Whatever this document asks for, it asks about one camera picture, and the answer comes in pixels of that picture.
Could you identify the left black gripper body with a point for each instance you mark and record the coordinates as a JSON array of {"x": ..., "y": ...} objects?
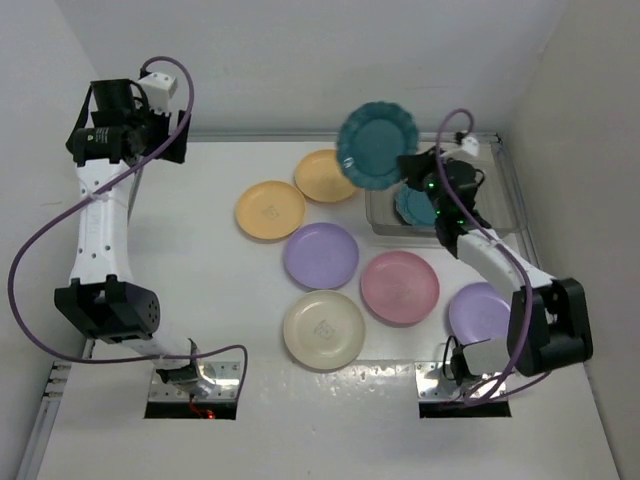
[{"x": 152, "y": 127}]

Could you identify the teal ornate plate front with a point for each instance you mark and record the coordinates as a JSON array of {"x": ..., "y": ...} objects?
[{"x": 414, "y": 207}]

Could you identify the teal ornate plate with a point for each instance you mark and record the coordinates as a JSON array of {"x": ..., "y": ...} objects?
[
  {"x": 369, "y": 142},
  {"x": 414, "y": 207}
]

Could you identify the teal ornate plate back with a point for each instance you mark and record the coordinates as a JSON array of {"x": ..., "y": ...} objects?
[{"x": 369, "y": 142}]

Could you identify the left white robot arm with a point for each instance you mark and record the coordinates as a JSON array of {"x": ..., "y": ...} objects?
[{"x": 102, "y": 301}]

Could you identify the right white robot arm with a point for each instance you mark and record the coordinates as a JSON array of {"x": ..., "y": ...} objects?
[{"x": 549, "y": 326}]

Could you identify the clear plastic bin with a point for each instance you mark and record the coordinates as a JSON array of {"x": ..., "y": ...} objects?
[{"x": 498, "y": 200}]

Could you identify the yellow plate back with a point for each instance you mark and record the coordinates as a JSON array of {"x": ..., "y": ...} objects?
[{"x": 319, "y": 177}]

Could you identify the yellow plate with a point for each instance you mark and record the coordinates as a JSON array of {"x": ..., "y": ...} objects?
[
  {"x": 319, "y": 177},
  {"x": 270, "y": 210}
]

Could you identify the pink plate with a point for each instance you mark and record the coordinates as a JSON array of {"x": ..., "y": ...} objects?
[{"x": 400, "y": 287}]

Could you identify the purple plate centre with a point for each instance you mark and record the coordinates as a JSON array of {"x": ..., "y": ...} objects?
[{"x": 321, "y": 255}]

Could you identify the purple plate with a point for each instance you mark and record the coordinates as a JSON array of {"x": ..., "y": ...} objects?
[
  {"x": 321, "y": 255},
  {"x": 478, "y": 313}
]

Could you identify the purple plate right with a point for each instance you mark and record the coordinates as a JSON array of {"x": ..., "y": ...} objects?
[{"x": 478, "y": 313}]

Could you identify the yellow plate left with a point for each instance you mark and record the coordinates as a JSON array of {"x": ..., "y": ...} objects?
[{"x": 270, "y": 210}]

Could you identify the cream plate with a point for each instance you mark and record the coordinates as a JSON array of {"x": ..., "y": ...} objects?
[{"x": 324, "y": 330}]

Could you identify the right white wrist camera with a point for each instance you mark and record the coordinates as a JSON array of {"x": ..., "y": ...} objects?
[{"x": 467, "y": 144}]

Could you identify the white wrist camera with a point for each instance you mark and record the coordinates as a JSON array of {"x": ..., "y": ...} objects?
[
  {"x": 159, "y": 88},
  {"x": 467, "y": 144}
]

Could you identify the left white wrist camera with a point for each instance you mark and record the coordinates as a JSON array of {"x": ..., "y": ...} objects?
[{"x": 159, "y": 88}]

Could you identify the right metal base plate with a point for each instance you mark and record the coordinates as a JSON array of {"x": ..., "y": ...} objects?
[{"x": 435, "y": 383}]

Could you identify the metal base plate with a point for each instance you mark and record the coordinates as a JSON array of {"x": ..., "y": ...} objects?
[
  {"x": 220, "y": 380},
  {"x": 435, "y": 383}
]

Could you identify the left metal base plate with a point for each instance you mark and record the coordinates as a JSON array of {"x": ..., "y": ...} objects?
[{"x": 220, "y": 380}]

